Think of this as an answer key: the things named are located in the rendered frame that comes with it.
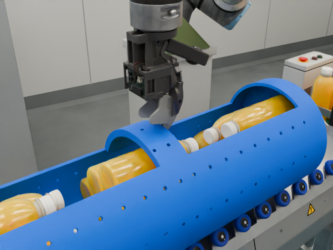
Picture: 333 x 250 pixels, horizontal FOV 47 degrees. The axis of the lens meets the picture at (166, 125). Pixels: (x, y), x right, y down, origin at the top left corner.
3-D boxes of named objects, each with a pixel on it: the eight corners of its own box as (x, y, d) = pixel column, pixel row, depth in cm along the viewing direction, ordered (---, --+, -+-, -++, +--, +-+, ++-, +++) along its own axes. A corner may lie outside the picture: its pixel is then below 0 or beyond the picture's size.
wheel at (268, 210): (250, 211, 93) (256, 210, 92) (258, 197, 96) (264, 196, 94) (262, 222, 94) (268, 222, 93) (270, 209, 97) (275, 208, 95)
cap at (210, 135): (222, 139, 94) (217, 142, 93) (213, 143, 97) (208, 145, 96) (216, 125, 94) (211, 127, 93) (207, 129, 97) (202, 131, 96)
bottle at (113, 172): (119, 205, 71) (194, 170, 81) (120, 177, 67) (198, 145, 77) (100, 182, 76) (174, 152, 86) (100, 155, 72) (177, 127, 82)
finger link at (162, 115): (144, 138, 74) (142, 95, 70) (168, 129, 77) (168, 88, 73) (153, 145, 72) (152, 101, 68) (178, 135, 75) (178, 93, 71)
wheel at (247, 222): (229, 223, 89) (234, 223, 88) (238, 209, 92) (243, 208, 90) (241, 236, 90) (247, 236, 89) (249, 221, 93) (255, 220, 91)
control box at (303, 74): (281, 83, 157) (284, 59, 152) (309, 72, 167) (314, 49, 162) (301, 91, 150) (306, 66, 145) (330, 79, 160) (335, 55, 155)
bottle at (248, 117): (269, 112, 103) (219, 133, 93) (275, 90, 99) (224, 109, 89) (290, 125, 99) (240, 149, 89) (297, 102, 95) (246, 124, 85)
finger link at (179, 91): (160, 110, 74) (160, 68, 70) (167, 107, 75) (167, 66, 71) (175, 119, 71) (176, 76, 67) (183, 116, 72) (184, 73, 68)
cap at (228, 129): (225, 131, 92) (220, 133, 91) (228, 117, 89) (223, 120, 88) (237, 139, 89) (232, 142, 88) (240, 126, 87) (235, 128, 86)
